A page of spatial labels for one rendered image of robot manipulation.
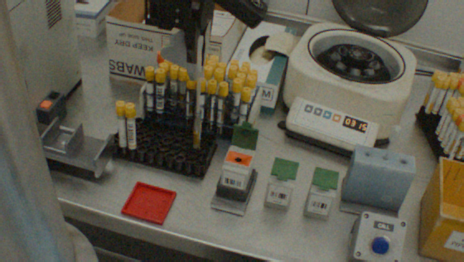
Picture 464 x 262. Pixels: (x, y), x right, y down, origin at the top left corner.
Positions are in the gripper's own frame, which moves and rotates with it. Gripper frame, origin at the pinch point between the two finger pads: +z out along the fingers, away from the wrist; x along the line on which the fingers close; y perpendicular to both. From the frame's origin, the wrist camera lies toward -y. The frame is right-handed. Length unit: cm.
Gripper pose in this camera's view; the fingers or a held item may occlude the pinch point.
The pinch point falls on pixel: (198, 72)
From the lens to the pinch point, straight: 75.0
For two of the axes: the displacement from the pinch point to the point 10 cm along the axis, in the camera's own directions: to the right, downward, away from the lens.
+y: -9.6, -2.3, 1.4
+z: -0.8, 7.5, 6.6
